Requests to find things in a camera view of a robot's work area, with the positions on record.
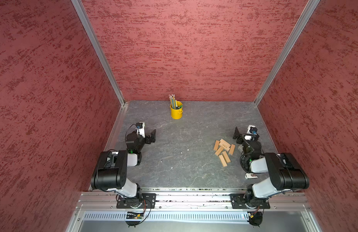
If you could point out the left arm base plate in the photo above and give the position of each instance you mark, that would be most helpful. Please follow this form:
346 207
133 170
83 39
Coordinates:
144 201

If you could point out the small white adapter box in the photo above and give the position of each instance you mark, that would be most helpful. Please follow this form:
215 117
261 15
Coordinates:
251 176

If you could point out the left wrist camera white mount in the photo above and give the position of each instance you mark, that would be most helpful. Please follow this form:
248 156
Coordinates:
140 129

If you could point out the bundle of coloured pencils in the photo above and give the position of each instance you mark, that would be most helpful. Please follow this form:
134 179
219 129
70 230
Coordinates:
173 101

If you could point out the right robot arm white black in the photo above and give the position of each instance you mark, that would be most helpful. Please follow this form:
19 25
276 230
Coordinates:
285 173

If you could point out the aluminium front rail frame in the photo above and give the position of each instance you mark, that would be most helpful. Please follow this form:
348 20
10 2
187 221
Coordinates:
193 205

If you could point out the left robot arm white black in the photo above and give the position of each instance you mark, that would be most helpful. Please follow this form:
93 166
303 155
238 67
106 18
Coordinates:
110 173

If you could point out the yellow metal bucket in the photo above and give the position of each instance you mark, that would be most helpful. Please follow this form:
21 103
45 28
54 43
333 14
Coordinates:
177 112

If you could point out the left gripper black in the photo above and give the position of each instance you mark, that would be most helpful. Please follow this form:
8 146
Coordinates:
147 137

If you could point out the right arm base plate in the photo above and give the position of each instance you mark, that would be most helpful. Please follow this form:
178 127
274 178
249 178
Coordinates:
241 201

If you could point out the wooden block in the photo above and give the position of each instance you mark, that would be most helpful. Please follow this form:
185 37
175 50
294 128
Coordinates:
226 157
232 149
216 146
224 144
219 150
223 161

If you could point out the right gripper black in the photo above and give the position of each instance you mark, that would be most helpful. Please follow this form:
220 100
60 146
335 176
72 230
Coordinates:
242 138

